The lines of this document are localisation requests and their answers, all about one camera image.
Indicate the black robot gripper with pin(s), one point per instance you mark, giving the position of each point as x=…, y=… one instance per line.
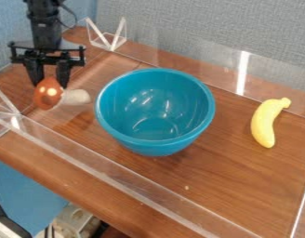
x=47, y=48

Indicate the brown white plush mushroom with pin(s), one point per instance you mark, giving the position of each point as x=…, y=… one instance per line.
x=49, y=95

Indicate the blue plastic bowl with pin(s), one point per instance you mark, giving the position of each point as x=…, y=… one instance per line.
x=155, y=110

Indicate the clear acrylic front barrier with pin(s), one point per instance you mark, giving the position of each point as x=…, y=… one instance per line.
x=129, y=201

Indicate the clear acrylic barrier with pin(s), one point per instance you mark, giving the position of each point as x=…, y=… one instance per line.
x=233, y=70
x=129, y=201

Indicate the grey power strip below table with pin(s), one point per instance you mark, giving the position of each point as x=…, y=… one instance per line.
x=75, y=223

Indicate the clear acrylic back barrier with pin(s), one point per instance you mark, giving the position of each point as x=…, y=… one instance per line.
x=233, y=70

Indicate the yellow toy banana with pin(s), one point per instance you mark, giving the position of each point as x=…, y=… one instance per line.
x=263, y=120

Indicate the clear acrylic corner bracket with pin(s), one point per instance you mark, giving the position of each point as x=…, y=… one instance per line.
x=107, y=41

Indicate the clear acrylic left bracket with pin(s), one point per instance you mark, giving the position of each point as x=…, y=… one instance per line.
x=11, y=116

